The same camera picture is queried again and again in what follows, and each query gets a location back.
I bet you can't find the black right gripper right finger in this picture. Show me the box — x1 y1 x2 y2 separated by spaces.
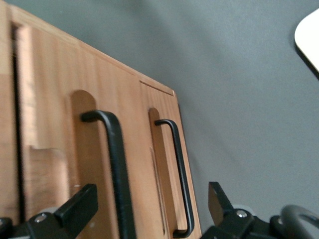
201 182 300 239

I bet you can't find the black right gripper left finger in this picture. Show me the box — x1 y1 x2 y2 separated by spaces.
0 184 99 239

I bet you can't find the wooden drawer with thick handle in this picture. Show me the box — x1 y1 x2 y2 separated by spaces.
18 24 162 239

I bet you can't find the wooden board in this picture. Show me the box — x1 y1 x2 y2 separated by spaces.
0 0 203 239

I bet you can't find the white rounded flat board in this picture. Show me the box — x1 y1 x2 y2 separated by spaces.
294 8 319 81

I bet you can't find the thin black metal drawer handle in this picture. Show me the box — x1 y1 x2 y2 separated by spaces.
154 119 195 239

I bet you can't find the thick black metal drawer handle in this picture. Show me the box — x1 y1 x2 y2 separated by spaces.
80 110 137 239

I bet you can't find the wooden drawer with thin handle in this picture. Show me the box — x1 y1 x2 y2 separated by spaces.
138 80 202 239

